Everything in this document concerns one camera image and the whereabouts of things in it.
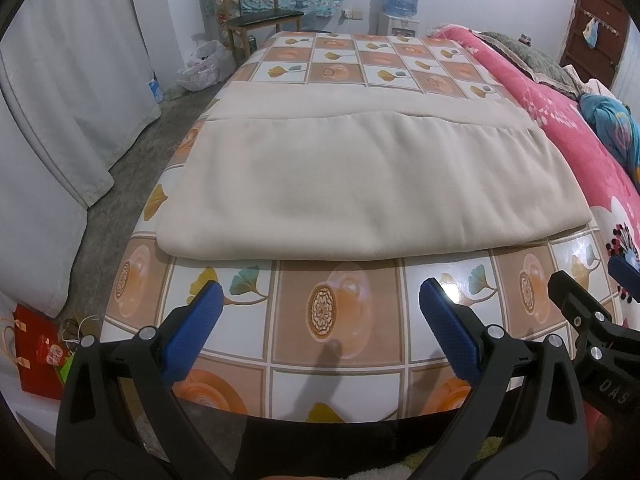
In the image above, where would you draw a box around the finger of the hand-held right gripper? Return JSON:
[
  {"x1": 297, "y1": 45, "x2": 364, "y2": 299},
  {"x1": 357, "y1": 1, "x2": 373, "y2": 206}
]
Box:
[
  {"x1": 547, "y1": 270, "x2": 613, "y2": 361},
  {"x1": 609, "y1": 257, "x2": 640, "y2": 306}
]

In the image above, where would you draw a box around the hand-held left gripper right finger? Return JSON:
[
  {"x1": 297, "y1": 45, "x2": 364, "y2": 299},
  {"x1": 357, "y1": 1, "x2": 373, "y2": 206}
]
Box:
[{"x1": 405, "y1": 277, "x2": 588, "y2": 480}]

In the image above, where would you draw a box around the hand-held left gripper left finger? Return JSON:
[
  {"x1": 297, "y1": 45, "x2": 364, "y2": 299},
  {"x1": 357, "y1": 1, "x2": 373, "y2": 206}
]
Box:
[{"x1": 55, "y1": 280, "x2": 236, "y2": 480}]

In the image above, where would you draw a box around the cream zip sweatshirt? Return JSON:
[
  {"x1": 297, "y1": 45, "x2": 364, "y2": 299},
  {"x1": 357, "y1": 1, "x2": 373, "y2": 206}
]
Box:
[{"x1": 156, "y1": 80, "x2": 593, "y2": 262}]

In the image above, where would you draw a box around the coffee cup patterned tablecloth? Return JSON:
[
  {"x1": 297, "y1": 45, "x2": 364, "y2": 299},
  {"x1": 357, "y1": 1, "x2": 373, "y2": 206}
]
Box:
[{"x1": 102, "y1": 31, "x2": 626, "y2": 423}]

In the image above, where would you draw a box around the brown paper bag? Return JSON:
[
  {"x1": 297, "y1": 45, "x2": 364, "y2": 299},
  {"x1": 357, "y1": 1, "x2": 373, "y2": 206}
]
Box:
[{"x1": 62, "y1": 315, "x2": 103, "y2": 346}]

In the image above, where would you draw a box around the dark cloth strip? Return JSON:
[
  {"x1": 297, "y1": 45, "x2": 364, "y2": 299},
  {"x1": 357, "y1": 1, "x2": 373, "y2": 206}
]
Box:
[{"x1": 240, "y1": 407, "x2": 463, "y2": 463}]

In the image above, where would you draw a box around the blue printed cloth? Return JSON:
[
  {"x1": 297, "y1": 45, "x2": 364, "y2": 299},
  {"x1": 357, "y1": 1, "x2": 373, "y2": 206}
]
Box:
[{"x1": 580, "y1": 94, "x2": 640, "y2": 181}]

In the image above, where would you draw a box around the red gift bag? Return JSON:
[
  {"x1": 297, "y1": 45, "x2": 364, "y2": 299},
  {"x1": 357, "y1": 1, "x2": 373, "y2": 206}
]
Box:
[{"x1": 12, "y1": 302, "x2": 68, "y2": 401}]

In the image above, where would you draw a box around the pink floral blanket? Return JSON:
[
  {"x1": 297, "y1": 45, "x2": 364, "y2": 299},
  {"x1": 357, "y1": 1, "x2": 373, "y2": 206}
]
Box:
[{"x1": 427, "y1": 22, "x2": 640, "y2": 311}]

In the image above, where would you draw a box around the white pink cloth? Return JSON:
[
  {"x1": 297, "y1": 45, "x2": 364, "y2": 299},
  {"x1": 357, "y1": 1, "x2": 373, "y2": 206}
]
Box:
[{"x1": 582, "y1": 80, "x2": 615, "y2": 100}]

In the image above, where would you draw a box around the grey blanket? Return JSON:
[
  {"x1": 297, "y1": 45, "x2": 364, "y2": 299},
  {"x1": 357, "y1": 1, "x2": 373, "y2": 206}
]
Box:
[{"x1": 477, "y1": 30, "x2": 586, "y2": 98}]

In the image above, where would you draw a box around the white plastic bag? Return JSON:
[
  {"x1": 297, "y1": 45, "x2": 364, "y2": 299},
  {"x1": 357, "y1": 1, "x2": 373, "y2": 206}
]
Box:
[{"x1": 176, "y1": 39, "x2": 237, "y2": 92}]

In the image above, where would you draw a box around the brown wooden door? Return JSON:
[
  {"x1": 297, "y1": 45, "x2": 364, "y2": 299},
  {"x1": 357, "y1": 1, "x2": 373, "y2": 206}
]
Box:
[{"x1": 560, "y1": 0, "x2": 632, "y2": 86}]

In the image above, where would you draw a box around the white curtain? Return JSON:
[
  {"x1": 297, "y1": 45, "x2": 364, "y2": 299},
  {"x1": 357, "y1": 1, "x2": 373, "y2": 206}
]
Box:
[{"x1": 0, "y1": 0, "x2": 163, "y2": 318}]

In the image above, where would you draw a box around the white water dispenser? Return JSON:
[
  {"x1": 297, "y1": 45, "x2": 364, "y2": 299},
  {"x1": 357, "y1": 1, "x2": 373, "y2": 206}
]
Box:
[{"x1": 377, "y1": 11, "x2": 421, "y2": 37}]

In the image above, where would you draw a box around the wooden chair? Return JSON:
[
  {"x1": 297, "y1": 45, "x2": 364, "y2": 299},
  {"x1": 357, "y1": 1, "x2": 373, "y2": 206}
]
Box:
[{"x1": 215, "y1": 0, "x2": 305, "y2": 58}]

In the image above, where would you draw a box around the patterned panel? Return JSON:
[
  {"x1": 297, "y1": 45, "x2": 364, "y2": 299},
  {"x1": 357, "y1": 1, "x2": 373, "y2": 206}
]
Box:
[{"x1": 211, "y1": 0, "x2": 241, "y2": 51}]

